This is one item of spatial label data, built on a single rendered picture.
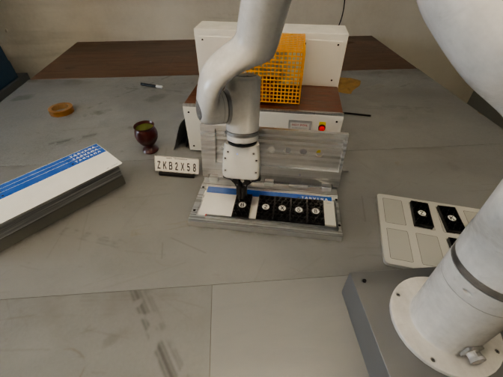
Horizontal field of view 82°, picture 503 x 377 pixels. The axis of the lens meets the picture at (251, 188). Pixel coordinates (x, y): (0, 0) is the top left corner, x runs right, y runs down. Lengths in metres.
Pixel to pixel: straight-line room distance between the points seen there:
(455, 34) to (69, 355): 0.83
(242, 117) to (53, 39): 2.34
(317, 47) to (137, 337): 1.04
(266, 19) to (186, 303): 0.61
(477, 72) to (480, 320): 0.35
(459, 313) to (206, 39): 1.08
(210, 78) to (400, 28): 2.43
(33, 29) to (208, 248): 2.44
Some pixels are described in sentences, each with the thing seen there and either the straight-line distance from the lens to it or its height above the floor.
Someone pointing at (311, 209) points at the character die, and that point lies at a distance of 0.87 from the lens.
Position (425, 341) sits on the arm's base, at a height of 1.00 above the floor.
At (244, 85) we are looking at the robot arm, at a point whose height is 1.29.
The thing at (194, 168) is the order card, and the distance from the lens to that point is 1.02.
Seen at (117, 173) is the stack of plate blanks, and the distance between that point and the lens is 1.04.
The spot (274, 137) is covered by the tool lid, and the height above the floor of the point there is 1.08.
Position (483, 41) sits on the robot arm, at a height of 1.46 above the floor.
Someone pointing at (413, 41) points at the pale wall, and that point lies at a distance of 3.03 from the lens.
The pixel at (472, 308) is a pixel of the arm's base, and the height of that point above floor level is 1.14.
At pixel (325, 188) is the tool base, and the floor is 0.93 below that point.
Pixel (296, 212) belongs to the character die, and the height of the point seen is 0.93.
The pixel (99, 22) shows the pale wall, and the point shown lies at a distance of 2.72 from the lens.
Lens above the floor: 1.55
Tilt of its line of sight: 42 degrees down
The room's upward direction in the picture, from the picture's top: straight up
